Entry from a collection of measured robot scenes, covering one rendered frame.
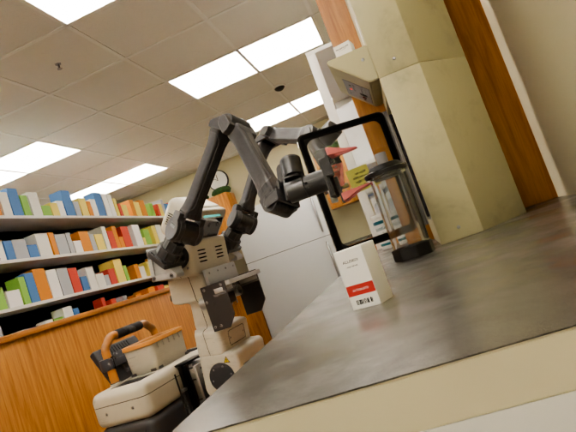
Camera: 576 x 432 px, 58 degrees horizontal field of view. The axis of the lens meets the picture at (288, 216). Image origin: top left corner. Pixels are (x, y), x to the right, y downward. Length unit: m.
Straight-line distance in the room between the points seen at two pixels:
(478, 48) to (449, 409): 1.58
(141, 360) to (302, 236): 4.52
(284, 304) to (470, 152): 5.26
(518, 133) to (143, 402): 1.52
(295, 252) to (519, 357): 6.09
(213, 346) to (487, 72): 1.30
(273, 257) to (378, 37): 5.21
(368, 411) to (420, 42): 1.22
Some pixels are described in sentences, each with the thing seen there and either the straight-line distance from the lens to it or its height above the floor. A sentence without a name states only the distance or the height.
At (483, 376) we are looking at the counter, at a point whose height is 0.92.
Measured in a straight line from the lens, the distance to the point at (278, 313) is 6.58.
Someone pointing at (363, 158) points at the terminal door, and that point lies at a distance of 1.68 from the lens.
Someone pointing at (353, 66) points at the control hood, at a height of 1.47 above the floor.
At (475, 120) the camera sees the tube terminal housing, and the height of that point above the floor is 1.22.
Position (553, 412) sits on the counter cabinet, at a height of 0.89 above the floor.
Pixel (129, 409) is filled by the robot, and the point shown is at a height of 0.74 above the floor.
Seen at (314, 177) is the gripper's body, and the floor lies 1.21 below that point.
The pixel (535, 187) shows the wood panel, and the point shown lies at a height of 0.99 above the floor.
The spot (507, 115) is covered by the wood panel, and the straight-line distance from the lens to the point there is 1.83.
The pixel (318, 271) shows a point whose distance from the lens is 6.40.
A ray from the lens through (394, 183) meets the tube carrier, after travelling 1.27.
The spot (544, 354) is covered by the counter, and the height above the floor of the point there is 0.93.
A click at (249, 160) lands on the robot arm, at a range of 1.50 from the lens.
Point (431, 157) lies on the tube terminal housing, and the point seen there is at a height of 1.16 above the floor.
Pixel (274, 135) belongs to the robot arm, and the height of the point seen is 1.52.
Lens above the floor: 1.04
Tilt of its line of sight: 4 degrees up
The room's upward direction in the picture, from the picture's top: 20 degrees counter-clockwise
